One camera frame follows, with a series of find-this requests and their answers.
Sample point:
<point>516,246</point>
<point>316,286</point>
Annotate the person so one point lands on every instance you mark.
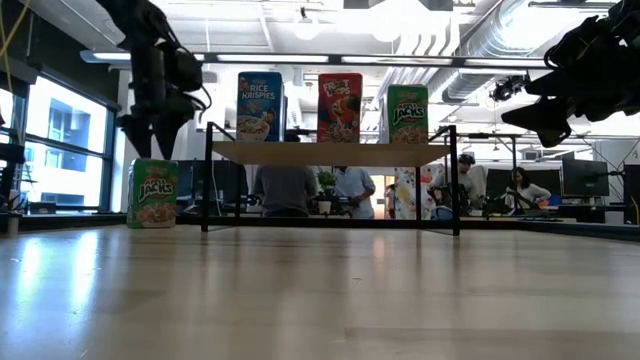
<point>527,192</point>
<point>285,192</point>
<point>356,187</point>
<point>465,182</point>

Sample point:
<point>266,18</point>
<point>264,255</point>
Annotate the wooden shelf with black legs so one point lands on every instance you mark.
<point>330,154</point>

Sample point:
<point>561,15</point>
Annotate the black ceiling track lights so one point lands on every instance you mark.
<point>505,90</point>

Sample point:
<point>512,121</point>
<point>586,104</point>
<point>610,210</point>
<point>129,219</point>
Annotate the black aluminium rig frame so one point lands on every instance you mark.
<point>75,221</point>

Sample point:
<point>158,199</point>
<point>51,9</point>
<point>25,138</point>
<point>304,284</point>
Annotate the blue Rice Krispies cereal box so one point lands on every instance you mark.
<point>259,107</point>

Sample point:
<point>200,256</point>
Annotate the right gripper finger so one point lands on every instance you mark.
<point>565,85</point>
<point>547,120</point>

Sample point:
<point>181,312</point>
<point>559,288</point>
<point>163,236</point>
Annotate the long ceiling light strip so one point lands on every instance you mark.
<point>272,58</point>

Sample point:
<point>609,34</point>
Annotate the green Apple Jacks cereal box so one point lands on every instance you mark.
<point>152,192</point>
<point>407,115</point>

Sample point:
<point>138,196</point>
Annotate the dark background monitor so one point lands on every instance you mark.
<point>192,182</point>

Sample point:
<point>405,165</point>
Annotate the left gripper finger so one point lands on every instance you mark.
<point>165,132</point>
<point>140,132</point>

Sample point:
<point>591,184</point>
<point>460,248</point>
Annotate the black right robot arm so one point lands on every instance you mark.
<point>630,10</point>

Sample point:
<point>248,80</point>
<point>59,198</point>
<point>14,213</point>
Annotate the green plant in white pot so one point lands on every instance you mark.
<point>325,207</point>

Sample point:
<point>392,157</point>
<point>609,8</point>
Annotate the large office window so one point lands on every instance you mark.
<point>65,150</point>

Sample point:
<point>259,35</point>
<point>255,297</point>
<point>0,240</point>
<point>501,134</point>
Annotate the red Froot Loops cereal box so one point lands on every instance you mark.
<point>340,110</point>

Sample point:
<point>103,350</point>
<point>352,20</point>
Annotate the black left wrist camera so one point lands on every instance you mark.
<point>187,70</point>

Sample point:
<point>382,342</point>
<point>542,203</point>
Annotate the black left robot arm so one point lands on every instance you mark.
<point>135,20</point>

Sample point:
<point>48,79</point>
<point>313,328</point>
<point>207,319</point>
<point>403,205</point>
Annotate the blue rounded object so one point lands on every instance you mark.
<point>442,214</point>

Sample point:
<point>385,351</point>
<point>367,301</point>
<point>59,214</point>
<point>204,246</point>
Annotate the colourful printed banner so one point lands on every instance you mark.
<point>407,192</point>

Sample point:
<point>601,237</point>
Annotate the black desk equipment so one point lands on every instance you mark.
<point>10,155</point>

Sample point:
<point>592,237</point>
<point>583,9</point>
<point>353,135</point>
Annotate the round white pendant lamp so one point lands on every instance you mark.
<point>306,27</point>

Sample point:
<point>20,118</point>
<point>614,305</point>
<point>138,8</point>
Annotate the black computer monitor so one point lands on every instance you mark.
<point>632,192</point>
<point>585,177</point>

